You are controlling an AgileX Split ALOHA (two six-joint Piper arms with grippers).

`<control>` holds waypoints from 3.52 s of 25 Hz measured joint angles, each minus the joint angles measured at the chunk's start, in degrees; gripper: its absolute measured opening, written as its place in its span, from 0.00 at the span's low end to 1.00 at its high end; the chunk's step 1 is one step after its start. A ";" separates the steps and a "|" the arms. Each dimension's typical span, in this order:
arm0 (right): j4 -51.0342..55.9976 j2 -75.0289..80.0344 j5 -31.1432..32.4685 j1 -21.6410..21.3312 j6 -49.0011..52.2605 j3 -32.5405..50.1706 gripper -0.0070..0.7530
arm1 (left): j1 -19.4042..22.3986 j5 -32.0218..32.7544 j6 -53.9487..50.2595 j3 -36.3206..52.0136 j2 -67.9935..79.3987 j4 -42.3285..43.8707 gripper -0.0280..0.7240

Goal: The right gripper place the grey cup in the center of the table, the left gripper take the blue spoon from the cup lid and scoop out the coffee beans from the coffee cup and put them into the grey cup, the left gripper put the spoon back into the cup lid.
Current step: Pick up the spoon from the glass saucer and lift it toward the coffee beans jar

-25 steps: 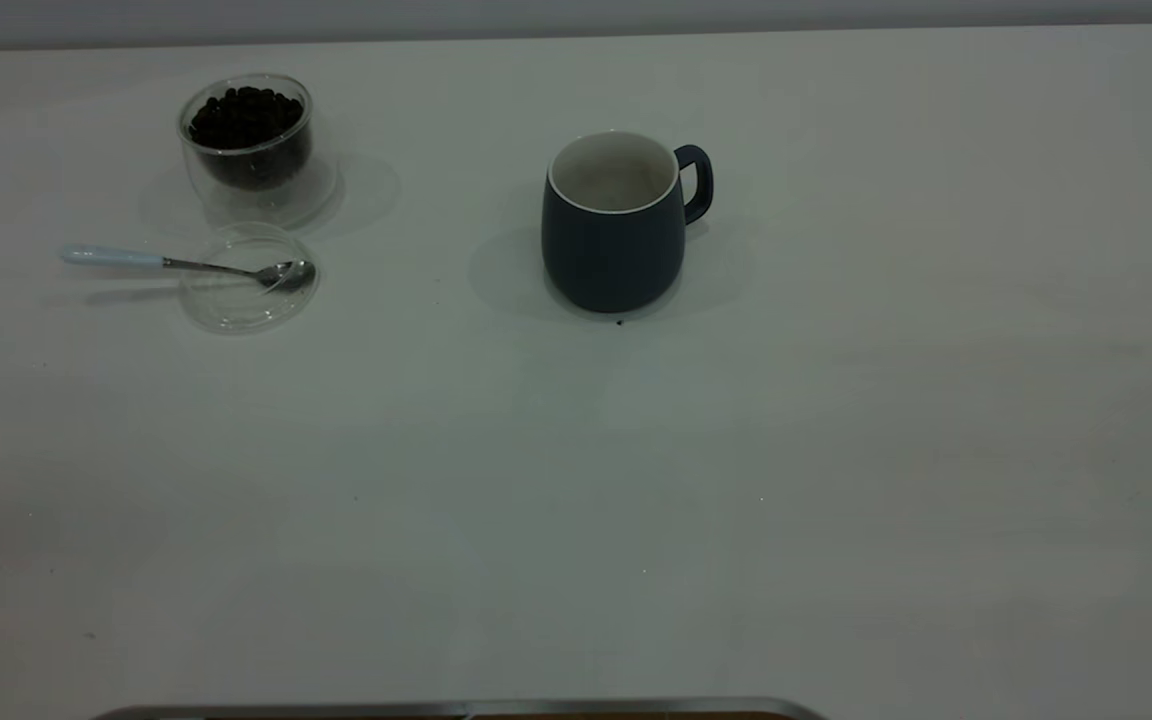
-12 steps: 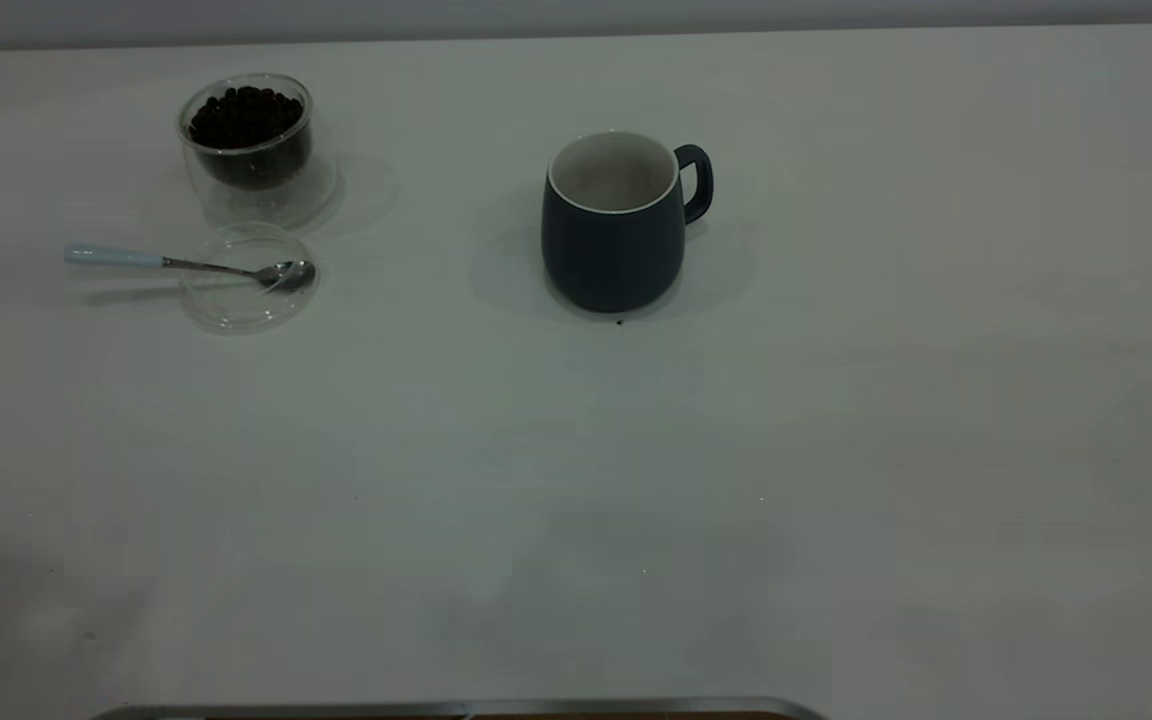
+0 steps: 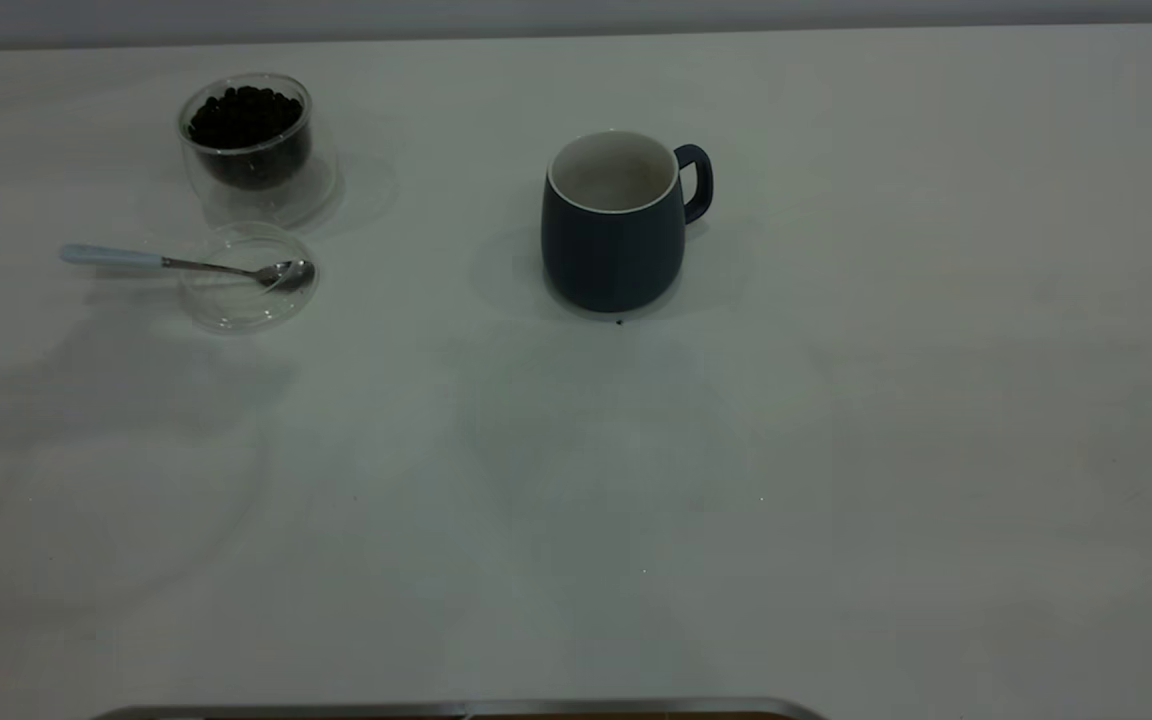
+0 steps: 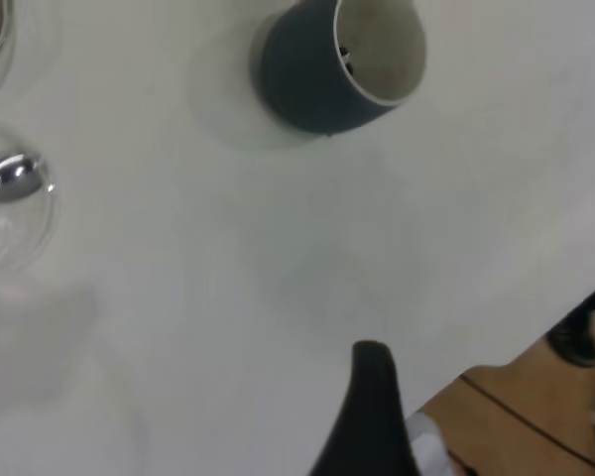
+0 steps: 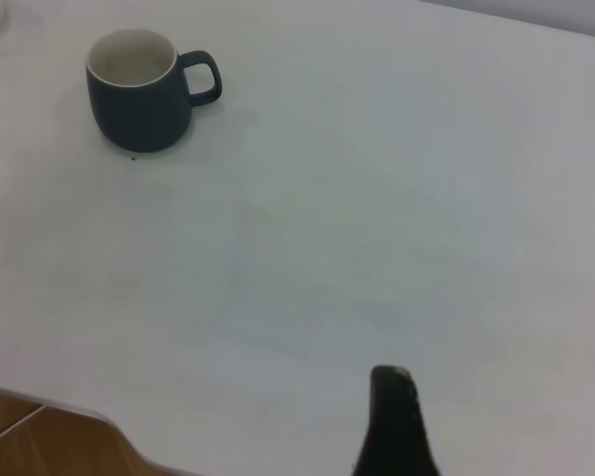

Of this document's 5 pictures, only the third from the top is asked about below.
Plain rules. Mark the dark blue ceramic mug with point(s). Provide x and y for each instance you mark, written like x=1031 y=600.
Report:
x=611 y=255

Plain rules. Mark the dark coffee beans pile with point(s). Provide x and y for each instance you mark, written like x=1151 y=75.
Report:
x=246 y=115

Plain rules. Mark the small clear glass dish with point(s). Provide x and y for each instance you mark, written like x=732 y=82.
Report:
x=246 y=305

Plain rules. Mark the grey metal bar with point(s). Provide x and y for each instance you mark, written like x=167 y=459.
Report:
x=436 y=710

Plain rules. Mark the clear double-wall glass cup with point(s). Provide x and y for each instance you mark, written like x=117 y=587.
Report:
x=266 y=200

